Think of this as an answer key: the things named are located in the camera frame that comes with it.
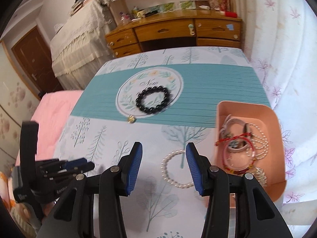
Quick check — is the long pearl necklace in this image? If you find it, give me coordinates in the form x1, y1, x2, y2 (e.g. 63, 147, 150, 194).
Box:
243, 123, 270, 160

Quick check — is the pink paper box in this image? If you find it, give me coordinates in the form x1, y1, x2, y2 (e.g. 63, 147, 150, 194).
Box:
211, 101, 286, 202

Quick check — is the wooden desk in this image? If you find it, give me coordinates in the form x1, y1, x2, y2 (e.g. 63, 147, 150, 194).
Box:
105, 10, 242, 58

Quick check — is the red string bead bracelet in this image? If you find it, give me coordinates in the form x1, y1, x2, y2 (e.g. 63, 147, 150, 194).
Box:
214, 132, 256, 176

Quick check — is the black bead bracelet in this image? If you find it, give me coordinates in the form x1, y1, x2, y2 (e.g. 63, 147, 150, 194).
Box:
135, 85, 173, 115

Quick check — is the red box on desk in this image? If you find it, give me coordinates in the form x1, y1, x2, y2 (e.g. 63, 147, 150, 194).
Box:
224, 11, 238, 18

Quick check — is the gold round brooch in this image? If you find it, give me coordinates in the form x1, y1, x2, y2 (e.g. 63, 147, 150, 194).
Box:
127, 115, 136, 124

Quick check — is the clear pink bangle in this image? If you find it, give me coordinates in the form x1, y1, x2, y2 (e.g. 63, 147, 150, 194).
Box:
222, 136, 256, 175

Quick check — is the brown door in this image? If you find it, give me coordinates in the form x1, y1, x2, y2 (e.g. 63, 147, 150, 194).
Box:
11, 26, 63, 93

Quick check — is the left hand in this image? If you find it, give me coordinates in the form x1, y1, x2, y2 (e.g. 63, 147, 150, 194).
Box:
14, 201, 52, 228

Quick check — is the pearl bracelet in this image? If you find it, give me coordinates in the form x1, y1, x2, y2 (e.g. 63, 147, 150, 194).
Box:
160, 149, 195, 189

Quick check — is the white floral curtain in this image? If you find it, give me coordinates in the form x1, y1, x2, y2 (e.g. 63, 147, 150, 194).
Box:
230, 0, 316, 237

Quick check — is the pink blanket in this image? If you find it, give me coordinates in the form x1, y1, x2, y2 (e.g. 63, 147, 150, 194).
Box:
14, 90, 84, 169

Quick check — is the tree-print tablecloth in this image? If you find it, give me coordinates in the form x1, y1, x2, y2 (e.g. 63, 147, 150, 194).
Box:
54, 47, 270, 237

